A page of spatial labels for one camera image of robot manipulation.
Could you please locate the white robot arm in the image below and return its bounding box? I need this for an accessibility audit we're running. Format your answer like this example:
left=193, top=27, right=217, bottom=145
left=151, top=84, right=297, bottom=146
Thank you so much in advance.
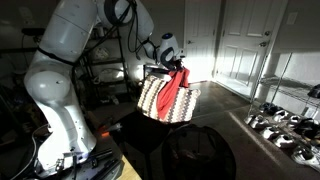
left=24, top=0, right=179, bottom=178

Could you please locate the white sneaker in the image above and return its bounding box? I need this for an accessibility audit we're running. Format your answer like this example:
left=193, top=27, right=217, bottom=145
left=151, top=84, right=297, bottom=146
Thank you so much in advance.
left=260, top=126, right=280, bottom=139
left=273, top=134, right=296, bottom=148
left=291, top=146, right=320, bottom=168
left=244, top=115, right=268, bottom=129

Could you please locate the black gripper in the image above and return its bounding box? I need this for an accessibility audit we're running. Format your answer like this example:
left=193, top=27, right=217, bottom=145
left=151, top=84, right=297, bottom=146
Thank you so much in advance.
left=172, top=57, right=184, bottom=71

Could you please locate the striped zigzag pillow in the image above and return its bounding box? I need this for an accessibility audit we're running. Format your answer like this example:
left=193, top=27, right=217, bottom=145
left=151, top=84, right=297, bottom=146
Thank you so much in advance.
left=137, top=75, right=201, bottom=124

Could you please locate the metal wire shelf rack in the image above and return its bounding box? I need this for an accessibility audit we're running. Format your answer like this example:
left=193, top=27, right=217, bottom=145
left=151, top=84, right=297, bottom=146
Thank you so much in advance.
left=253, top=52, right=320, bottom=111

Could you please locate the red shirt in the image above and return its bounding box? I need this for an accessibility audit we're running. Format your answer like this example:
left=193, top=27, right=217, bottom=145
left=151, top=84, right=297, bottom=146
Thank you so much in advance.
left=156, top=68, right=190, bottom=119

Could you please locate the black mesh laundry basket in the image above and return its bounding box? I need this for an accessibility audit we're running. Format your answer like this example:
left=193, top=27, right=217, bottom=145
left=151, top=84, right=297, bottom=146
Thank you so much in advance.
left=162, top=125, right=236, bottom=180

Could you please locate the white panel door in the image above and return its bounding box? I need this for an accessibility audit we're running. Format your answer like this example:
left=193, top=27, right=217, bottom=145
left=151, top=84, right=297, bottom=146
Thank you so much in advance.
left=216, top=0, right=287, bottom=99

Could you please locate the black shoe on floor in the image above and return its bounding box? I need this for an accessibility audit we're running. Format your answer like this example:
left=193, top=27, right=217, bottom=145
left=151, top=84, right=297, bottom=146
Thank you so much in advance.
left=259, top=102, right=280, bottom=115

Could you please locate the black storage shelf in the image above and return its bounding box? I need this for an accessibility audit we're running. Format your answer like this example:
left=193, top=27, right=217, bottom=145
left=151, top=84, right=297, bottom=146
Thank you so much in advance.
left=81, top=26, right=130, bottom=104

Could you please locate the white closet door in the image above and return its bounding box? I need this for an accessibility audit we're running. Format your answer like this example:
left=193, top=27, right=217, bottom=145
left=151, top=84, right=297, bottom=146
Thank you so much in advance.
left=184, top=0, right=221, bottom=83

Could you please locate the black chair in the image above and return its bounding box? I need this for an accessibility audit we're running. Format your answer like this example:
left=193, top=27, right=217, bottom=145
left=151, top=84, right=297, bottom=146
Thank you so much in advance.
left=109, top=63, right=191, bottom=180

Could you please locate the white light switch plate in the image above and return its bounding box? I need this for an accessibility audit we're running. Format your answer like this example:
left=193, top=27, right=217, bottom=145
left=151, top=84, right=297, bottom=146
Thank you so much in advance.
left=286, top=12, right=298, bottom=25

